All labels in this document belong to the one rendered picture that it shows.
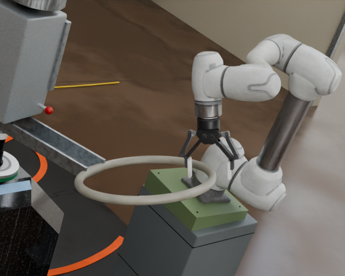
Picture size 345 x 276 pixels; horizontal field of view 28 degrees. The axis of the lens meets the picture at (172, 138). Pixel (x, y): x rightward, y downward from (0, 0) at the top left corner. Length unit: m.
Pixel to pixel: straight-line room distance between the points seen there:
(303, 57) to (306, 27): 4.92
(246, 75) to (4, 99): 0.91
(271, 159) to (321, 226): 2.37
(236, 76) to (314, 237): 2.99
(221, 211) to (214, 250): 0.18
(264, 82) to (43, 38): 0.85
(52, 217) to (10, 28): 0.94
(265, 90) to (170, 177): 1.08
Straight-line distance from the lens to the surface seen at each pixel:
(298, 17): 7.62
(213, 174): 2.34
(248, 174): 2.91
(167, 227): 3.03
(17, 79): 2.51
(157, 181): 3.03
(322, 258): 4.80
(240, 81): 2.12
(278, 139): 2.80
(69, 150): 2.61
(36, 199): 2.92
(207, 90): 2.18
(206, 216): 2.93
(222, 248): 3.11
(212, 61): 2.18
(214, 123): 2.23
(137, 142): 5.30
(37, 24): 2.46
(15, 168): 2.81
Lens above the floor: 2.32
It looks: 25 degrees down
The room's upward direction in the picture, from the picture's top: 20 degrees clockwise
